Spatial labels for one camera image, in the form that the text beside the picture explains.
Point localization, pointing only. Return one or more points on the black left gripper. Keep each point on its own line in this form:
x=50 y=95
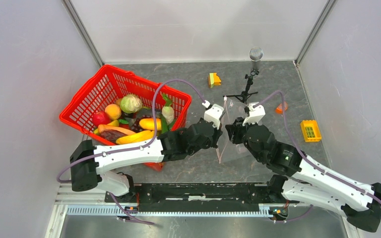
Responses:
x=218 y=134

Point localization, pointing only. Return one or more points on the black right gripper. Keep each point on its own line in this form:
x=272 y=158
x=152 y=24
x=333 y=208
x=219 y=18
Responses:
x=234 y=130

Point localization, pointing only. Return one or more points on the clear zip top bag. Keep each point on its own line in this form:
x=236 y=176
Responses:
x=228 y=151

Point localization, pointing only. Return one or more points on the green toy cabbage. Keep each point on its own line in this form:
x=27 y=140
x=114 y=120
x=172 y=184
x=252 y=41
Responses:
x=131 y=104

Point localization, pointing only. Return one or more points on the yellow toy banana bunch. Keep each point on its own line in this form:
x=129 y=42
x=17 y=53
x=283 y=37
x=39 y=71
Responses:
x=137 y=137

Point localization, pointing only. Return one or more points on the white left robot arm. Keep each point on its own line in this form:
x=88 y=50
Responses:
x=93 y=166

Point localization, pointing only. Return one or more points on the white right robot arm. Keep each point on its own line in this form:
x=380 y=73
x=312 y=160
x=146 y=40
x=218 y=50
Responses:
x=298 y=177

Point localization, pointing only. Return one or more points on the orange toy slice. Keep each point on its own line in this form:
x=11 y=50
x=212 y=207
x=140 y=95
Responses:
x=281 y=108

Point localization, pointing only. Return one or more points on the green toy cucumber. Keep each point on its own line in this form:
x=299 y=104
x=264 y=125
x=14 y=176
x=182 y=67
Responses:
x=164 y=125

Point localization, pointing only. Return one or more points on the white radish with leaves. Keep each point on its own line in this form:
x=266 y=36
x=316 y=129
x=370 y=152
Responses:
x=167 y=110

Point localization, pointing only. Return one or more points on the black mini tripod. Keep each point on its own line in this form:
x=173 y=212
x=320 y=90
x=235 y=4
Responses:
x=245 y=95

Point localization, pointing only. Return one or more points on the orange yellow toy mango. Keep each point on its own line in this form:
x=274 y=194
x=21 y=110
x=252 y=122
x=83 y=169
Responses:
x=157 y=124

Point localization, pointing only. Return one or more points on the yellow toy crate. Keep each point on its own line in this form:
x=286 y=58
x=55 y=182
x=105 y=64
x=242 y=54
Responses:
x=310 y=131

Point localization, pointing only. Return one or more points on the yellow green toy block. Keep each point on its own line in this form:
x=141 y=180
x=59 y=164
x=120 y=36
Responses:
x=213 y=80

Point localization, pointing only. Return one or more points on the purple toy grapes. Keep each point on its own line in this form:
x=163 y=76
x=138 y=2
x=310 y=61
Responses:
x=142 y=124

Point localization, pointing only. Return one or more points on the grey microphone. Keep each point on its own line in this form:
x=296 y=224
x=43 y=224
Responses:
x=255 y=55

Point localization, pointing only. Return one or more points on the orange toy fruit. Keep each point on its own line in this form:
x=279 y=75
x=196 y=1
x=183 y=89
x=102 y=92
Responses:
x=118 y=101

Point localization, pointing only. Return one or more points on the brown toy meat slice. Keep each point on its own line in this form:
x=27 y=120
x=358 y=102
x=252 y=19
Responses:
x=112 y=133

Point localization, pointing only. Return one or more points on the peach toy fruit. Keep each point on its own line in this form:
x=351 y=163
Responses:
x=113 y=111

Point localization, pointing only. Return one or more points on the red toy apple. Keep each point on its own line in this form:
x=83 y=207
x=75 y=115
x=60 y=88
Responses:
x=100 y=118

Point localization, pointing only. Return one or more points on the red plastic shopping basket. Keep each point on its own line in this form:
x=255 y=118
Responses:
x=111 y=83

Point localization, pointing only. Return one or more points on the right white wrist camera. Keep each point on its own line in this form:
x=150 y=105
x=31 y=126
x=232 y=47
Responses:
x=254 y=113

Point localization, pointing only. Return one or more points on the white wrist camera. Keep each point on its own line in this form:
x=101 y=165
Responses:
x=213 y=113
x=254 y=113

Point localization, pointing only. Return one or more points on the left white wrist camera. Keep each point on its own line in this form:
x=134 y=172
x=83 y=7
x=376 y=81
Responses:
x=213 y=113

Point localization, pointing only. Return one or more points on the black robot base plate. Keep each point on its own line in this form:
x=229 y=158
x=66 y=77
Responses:
x=201 y=197

